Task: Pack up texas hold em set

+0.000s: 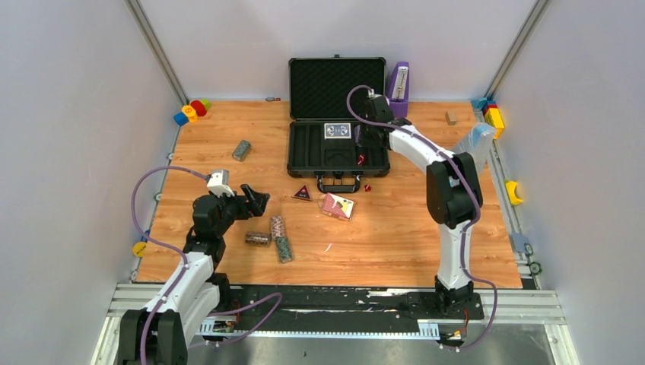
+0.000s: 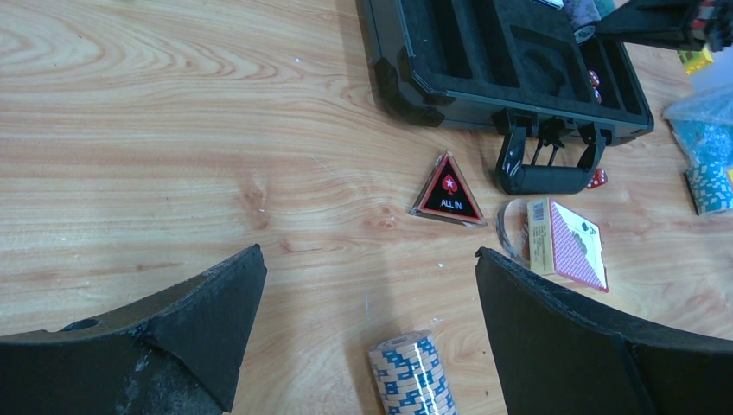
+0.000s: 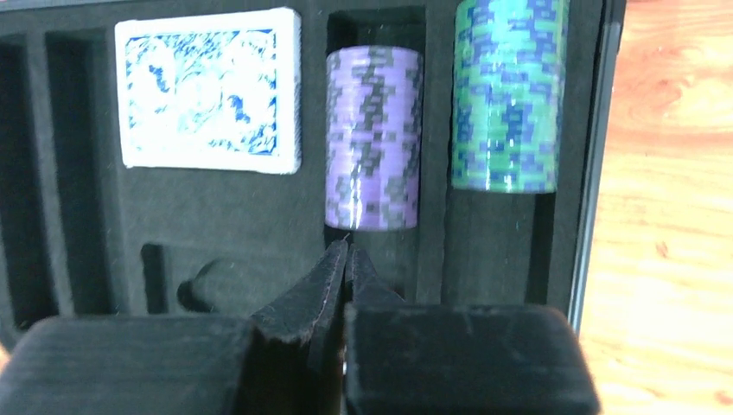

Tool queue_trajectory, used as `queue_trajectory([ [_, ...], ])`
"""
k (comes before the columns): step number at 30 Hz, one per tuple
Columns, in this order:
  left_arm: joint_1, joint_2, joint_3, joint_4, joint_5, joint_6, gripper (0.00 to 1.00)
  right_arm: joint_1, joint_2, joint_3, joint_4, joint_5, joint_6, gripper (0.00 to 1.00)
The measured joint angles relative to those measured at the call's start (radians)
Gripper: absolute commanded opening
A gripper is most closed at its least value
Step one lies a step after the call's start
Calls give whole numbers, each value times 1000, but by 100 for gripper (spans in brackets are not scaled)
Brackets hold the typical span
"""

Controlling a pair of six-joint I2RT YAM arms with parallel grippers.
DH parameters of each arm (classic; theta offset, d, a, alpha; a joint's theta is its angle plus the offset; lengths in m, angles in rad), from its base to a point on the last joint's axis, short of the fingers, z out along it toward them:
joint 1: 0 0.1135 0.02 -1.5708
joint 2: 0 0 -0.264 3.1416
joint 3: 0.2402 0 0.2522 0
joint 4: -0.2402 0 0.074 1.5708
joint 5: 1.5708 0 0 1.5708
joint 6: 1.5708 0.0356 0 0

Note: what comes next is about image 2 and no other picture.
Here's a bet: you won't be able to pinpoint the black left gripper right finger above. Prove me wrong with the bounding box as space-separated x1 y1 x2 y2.
475 247 732 414

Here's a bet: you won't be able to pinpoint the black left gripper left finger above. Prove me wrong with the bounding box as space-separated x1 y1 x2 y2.
1 245 267 414

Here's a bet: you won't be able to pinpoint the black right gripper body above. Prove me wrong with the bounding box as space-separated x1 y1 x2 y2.
690 0 732 52

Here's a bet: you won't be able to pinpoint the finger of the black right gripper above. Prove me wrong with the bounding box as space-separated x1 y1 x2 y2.
595 0 702 49

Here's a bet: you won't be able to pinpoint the purple poker chip stack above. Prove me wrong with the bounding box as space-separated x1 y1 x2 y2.
563 0 602 44

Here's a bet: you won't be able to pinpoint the red playing card deck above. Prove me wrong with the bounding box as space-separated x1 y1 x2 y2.
526 198 609 292

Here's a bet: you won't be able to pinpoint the clear round dealer button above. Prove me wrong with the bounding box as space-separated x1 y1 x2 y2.
495 199 530 268

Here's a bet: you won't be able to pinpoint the pink poker chip stack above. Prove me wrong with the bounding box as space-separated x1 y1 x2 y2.
367 330 458 415

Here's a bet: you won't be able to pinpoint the black poker set case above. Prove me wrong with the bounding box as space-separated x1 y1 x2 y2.
360 1 653 195

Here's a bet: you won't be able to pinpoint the red die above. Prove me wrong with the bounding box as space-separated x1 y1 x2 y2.
587 168 608 189

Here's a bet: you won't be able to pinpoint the green poker chip stack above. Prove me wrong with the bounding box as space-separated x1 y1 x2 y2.
594 0 616 18

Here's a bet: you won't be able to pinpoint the colourful toy brick stack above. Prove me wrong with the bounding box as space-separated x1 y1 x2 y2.
678 47 714 75

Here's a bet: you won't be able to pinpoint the red dice in case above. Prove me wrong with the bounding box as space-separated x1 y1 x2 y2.
588 70 602 104

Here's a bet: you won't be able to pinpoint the clear plastic bag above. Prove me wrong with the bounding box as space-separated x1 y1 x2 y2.
663 48 732 167

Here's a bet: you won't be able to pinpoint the blue playing card deck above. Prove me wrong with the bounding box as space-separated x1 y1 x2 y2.
533 0 564 10

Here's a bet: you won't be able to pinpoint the light blue poker chip stack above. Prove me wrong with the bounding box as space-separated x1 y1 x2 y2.
684 162 732 216

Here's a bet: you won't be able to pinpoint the black triangular all-in button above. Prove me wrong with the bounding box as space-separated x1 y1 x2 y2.
410 150 488 227

